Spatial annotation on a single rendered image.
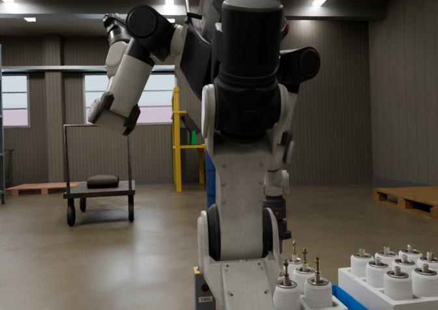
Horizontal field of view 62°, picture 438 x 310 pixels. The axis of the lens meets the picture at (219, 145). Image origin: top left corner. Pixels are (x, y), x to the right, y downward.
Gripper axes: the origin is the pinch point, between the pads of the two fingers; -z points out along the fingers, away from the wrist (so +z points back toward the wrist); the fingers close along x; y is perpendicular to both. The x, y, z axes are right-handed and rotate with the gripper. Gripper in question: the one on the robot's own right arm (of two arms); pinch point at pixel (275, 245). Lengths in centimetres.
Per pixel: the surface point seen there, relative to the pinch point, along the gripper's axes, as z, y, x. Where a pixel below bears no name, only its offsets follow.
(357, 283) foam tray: -19.0, 19.8, 29.0
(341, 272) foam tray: -18.7, 30.7, 22.4
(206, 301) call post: -14.8, -23.9, -19.3
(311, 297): -15.1, -8.6, 14.1
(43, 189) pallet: -27, 339, -486
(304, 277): -11.8, 1.1, 10.3
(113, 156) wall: 25, 484, -448
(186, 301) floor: -36, 18, -49
